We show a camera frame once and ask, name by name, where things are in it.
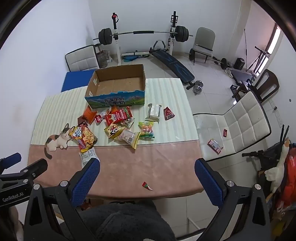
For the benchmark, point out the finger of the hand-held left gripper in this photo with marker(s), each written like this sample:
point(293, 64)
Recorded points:
point(32, 169)
point(11, 159)

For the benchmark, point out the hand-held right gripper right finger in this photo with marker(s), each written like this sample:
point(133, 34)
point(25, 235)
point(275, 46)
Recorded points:
point(208, 183)

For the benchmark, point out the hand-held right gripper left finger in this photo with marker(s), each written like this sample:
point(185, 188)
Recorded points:
point(86, 180)

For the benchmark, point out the red instant noodle packet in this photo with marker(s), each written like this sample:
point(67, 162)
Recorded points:
point(84, 135)

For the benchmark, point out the yellow panda snack packet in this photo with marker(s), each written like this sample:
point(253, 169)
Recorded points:
point(113, 131)

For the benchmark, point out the yellow-edged snack packet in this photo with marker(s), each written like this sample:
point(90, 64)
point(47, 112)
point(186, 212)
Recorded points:
point(127, 137)

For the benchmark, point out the small red snack packet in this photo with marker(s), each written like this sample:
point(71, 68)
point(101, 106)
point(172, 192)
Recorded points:
point(98, 119)

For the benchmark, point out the white face-print snack packet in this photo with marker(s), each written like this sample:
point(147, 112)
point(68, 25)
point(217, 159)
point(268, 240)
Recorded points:
point(127, 122)

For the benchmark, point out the white and orange snack packet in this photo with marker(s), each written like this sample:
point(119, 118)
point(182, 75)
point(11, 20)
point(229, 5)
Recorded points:
point(105, 112)

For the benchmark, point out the red snack packet white label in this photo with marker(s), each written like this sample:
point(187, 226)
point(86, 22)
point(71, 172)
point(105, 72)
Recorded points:
point(120, 114)

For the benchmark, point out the colourful candy bag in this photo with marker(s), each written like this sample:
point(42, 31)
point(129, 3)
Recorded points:
point(146, 129)

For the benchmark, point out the printed cardboard box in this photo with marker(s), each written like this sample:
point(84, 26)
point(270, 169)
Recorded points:
point(120, 85)

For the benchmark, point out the clear white snack packet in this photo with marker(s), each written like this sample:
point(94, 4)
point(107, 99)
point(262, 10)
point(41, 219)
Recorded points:
point(89, 156)

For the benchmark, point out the pink flat packet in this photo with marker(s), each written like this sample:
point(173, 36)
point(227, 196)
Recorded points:
point(215, 146)

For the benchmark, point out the tiny red packet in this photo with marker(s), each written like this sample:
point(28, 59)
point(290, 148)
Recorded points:
point(225, 133)

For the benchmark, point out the person's dark fleece clothing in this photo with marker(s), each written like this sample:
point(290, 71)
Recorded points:
point(124, 222)

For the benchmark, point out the small red green wrapper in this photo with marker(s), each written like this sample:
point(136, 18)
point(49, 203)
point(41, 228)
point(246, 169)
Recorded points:
point(146, 185)

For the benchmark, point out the brown snack packet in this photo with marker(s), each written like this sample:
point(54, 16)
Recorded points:
point(81, 119)

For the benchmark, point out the white goose plush toy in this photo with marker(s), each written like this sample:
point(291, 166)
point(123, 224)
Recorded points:
point(276, 171)

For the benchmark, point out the white padded chair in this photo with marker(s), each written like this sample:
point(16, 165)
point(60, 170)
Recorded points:
point(242, 120)
point(81, 59)

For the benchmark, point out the red triangular snack packet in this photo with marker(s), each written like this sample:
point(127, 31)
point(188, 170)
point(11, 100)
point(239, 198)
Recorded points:
point(168, 113)

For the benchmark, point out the red bag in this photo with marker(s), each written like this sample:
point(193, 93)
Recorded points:
point(290, 185)

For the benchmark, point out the grey white snack packet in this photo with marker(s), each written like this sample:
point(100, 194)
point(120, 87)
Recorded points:
point(153, 112)

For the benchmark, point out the chrome dumbbell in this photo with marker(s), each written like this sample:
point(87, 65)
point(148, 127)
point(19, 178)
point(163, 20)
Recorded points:
point(196, 87)

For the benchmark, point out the blue chair seat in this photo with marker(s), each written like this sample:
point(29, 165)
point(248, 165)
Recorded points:
point(74, 81)

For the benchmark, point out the white sneaker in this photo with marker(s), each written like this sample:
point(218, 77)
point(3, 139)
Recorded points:
point(229, 73)

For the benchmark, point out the dark weight bench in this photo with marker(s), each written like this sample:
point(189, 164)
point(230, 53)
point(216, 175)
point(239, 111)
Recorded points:
point(241, 74)

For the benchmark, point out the brown chair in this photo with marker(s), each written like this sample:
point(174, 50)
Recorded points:
point(269, 80)

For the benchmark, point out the short barbell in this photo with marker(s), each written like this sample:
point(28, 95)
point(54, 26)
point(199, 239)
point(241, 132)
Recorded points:
point(223, 63)

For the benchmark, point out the black sit-up bench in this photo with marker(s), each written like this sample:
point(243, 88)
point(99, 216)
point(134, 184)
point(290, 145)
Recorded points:
point(175, 64)

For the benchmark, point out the grey canister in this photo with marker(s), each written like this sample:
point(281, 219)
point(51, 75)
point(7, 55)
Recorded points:
point(101, 59)

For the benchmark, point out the black speaker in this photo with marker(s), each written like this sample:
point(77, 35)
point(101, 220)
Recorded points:
point(239, 63)

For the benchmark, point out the teal exercise gear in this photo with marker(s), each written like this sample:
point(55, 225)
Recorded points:
point(129, 57)

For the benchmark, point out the black tripod stand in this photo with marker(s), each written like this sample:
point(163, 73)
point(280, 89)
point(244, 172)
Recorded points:
point(260, 59)

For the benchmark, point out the grey chair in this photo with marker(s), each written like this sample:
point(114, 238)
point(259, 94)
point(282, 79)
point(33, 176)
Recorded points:
point(204, 39)

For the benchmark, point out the window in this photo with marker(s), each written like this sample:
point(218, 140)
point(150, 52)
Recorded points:
point(272, 39)

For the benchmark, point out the long barbell black plates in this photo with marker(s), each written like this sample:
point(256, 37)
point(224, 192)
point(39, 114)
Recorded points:
point(143, 32)

